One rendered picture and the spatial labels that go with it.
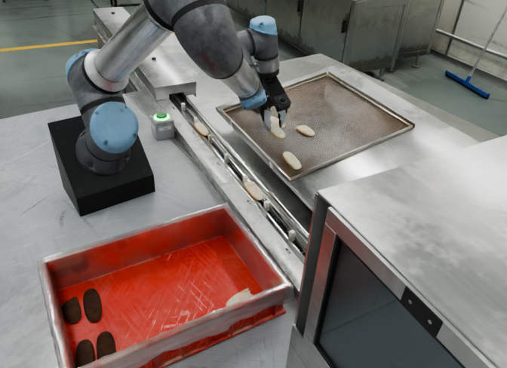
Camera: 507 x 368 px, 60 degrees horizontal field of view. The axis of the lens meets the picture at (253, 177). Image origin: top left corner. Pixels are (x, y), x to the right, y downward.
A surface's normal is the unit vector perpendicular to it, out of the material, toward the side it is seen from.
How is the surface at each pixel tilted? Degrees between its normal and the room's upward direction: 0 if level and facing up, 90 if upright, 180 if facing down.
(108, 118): 52
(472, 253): 0
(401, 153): 10
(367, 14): 90
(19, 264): 0
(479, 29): 90
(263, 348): 0
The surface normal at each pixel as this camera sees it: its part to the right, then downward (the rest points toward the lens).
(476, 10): -0.88, 0.23
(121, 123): 0.48, -0.11
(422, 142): -0.11, -0.76
